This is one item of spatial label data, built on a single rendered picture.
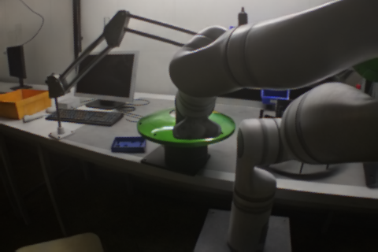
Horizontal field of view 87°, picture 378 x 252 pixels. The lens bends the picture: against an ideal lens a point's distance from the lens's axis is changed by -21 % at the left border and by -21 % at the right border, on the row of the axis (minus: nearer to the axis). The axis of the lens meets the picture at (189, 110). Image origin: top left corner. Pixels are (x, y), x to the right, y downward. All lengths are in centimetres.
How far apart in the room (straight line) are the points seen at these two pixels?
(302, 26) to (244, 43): 6
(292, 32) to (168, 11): 160
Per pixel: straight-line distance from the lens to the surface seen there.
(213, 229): 69
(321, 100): 24
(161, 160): 86
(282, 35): 21
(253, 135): 45
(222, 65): 26
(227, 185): 78
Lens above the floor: 133
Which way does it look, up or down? 17 degrees down
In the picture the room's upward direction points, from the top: straight up
